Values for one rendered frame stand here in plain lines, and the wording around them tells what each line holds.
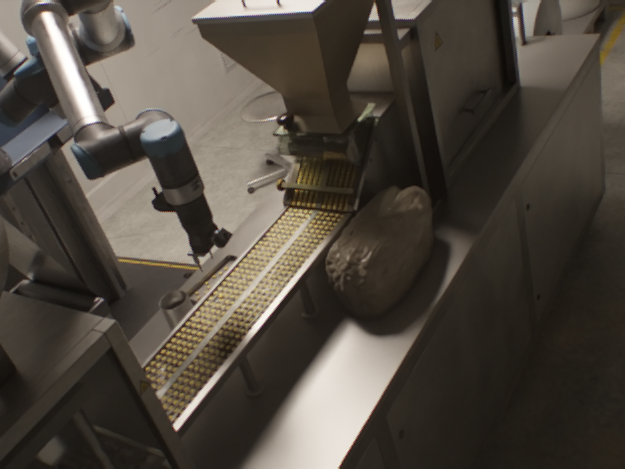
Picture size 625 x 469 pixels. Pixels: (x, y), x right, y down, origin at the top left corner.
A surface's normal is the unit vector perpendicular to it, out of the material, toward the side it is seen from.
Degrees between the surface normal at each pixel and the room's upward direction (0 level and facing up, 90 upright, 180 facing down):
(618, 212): 0
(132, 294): 0
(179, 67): 90
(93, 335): 0
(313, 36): 118
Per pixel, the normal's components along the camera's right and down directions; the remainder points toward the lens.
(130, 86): 0.81, 0.11
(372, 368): -0.26, -0.80
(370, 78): -0.51, 0.60
